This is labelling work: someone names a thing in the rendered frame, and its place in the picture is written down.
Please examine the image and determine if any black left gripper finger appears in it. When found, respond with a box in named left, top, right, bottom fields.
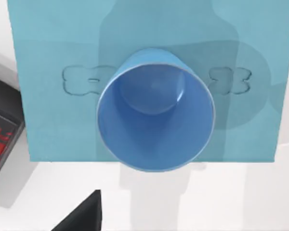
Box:
left=51, top=189, right=103, bottom=231

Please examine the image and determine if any blue cup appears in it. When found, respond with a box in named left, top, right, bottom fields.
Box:
left=96, top=49, right=216, bottom=173

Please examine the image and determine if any black box with red print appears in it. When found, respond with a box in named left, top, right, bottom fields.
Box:
left=0, top=75, right=26, bottom=188

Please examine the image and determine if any light blue square mat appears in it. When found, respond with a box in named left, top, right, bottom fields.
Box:
left=7, top=0, right=289, bottom=163

